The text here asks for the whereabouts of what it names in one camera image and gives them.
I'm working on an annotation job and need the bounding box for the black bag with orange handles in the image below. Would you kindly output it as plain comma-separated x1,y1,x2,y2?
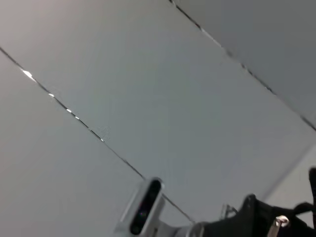
240,194,316,237

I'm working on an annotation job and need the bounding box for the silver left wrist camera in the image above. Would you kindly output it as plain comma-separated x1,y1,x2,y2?
113,176,166,237

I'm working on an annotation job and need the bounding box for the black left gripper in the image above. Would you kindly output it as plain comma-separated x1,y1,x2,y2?
202,214,247,237

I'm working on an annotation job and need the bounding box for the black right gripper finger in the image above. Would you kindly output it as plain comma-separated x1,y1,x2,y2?
308,167,316,197

